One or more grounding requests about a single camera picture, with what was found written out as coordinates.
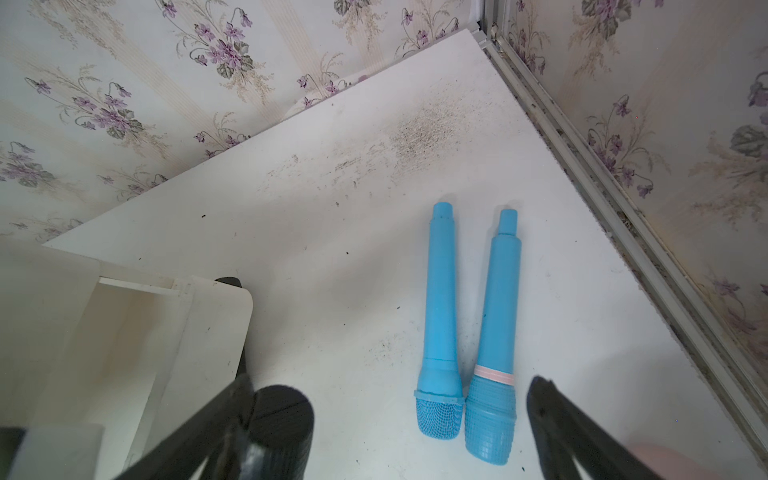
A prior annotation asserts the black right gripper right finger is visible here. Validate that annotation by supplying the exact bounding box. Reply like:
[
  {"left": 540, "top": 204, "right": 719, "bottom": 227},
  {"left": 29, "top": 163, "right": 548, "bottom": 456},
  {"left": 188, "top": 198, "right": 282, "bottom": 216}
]
[{"left": 526, "top": 376, "right": 659, "bottom": 479}]

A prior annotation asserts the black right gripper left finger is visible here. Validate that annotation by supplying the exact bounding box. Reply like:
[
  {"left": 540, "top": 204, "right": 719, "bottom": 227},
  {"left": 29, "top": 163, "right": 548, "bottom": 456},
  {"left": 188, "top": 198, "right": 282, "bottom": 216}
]
[{"left": 118, "top": 374, "right": 254, "bottom": 480}]

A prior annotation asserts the black toy microphone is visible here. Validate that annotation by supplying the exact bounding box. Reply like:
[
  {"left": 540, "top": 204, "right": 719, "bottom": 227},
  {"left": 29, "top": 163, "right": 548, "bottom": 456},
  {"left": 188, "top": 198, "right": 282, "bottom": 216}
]
[
  {"left": 237, "top": 385, "right": 315, "bottom": 480},
  {"left": 216, "top": 276, "right": 247, "bottom": 377}
]

